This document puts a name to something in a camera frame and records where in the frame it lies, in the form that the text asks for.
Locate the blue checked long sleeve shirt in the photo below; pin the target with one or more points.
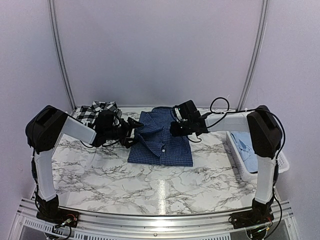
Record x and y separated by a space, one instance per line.
156 145

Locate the black white plaid folded shirt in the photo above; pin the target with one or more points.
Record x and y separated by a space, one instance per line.
88 114

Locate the right aluminium corner post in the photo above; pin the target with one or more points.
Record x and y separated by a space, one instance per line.
262 25

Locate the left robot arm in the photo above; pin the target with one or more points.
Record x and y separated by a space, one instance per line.
43 133

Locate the white plastic laundry basket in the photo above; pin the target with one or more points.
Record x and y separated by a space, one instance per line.
244 174

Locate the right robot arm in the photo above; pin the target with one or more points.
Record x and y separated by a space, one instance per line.
266 134

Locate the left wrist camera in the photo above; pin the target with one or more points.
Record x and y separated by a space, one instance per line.
105 121

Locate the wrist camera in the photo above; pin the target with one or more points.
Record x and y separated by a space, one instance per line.
186 111
105 121

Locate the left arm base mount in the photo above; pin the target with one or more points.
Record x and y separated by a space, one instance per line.
58 217

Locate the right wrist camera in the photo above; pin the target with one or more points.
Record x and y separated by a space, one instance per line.
186 111

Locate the left aluminium corner post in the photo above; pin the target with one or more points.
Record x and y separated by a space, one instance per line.
59 53

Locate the aluminium front rail frame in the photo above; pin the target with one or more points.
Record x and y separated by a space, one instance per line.
106 226

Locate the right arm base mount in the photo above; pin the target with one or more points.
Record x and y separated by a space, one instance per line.
260 213

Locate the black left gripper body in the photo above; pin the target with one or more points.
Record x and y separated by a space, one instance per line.
125 132

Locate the aluminium corner post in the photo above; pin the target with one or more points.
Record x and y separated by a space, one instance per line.
59 53
262 25

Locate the light blue folded shirt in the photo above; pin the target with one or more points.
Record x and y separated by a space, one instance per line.
244 147

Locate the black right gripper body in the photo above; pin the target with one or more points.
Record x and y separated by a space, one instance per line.
185 130

